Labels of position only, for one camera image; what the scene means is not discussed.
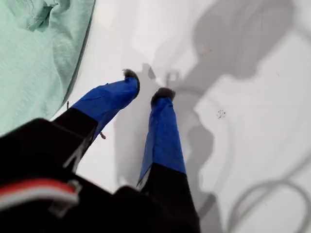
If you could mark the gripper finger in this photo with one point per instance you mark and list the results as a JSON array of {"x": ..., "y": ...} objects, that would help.
[
  {"x": 164, "y": 145},
  {"x": 107, "y": 102}
]

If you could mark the pale green T-shirt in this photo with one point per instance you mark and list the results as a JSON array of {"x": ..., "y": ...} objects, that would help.
[{"x": 31, "y": 68}]

